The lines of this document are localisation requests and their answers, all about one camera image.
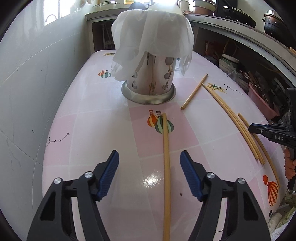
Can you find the stacked enamel pots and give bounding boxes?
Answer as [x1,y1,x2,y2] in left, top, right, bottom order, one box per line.
[193,0,217,16]

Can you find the bamboo chopstick slanted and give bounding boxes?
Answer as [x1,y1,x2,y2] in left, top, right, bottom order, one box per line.
[238,113,280,187]

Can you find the glass lid pot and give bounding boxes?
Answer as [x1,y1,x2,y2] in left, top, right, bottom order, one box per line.
[94,1,118,11]

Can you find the pink plastic basin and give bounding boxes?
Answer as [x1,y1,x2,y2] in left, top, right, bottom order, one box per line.
[248,82,280,120]

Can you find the person right hand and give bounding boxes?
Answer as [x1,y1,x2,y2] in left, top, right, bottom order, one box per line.
[285,148,295,180]

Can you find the perforated steel utensil holder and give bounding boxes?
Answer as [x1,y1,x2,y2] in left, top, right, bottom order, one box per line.
[121,52,177,105]

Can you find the stacked white bowls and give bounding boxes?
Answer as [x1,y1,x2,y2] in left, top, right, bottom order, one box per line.
[219,54,240,74]

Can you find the white plastic bag liner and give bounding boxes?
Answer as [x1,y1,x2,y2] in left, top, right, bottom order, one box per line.
[111,4,194,81]

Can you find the white mug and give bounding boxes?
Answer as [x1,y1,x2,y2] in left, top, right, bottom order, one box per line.
[178,0,190,12]

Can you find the black wok pot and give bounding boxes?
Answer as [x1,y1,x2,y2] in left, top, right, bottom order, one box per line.
[262,9,290,46]

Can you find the black frying pan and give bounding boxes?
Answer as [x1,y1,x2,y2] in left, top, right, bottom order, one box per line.
[223,6,256,28]

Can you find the black appliance on counter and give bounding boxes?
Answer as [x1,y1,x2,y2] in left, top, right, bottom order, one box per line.
[216,0,239,17]

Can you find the bamboo chopstick dark tip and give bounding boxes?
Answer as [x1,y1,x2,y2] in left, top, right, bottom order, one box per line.
[181,74,208,110]

